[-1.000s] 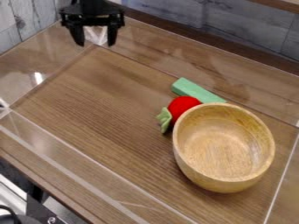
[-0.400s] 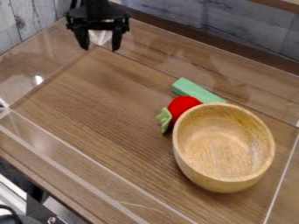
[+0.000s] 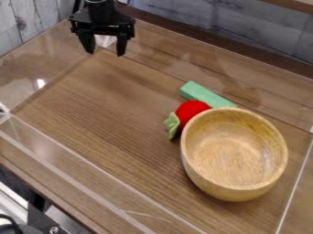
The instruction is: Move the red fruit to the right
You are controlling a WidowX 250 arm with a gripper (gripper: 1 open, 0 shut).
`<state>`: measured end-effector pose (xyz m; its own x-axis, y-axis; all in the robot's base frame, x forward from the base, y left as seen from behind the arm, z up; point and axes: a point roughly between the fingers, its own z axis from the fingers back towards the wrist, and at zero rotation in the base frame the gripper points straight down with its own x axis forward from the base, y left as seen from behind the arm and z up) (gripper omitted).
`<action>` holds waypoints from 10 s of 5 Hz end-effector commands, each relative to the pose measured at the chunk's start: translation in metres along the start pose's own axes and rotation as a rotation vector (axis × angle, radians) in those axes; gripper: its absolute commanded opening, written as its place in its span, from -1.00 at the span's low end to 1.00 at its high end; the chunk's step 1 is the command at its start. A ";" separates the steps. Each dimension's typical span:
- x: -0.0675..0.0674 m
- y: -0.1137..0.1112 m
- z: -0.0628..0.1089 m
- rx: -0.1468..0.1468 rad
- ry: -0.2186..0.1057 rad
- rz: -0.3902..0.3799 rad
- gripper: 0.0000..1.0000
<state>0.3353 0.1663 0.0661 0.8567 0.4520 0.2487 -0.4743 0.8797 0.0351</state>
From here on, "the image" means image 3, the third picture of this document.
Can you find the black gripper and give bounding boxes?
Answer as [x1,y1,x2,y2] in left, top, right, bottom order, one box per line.
[68,0,135,57]

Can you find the green rectangular block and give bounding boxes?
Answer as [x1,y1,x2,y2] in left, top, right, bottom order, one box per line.
[179,81,235,108]

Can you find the red plush fruit green leaves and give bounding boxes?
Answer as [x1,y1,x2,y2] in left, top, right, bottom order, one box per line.
[163,101,211,139]

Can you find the wooden bowl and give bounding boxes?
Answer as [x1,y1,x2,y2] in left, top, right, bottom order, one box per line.
[180,108,289,202]

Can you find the clear acrylic enclosure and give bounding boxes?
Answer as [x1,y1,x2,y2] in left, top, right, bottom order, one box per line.
[0,16,313,234]

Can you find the black metal bracket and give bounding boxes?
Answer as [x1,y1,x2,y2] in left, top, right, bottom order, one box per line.
[26,204,69,234]

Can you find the black cable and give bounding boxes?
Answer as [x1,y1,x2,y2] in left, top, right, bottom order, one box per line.
[0,212,21,234]

